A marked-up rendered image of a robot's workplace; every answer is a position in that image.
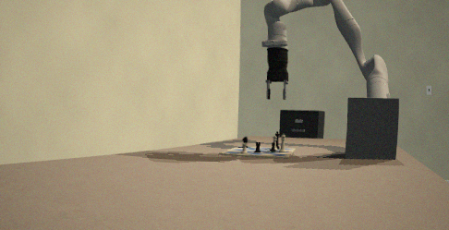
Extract blue and cream chessboard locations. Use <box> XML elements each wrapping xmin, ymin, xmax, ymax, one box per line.
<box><xmin>219</xmin><ymin>146</ymin><xmax>296</xmax><ymax>159</ymax></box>

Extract white chess piece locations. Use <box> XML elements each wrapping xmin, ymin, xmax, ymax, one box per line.
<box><xmin>241</xmin><ymin>142</ymin><xmax>248</xmax><ymax>153</ymax></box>

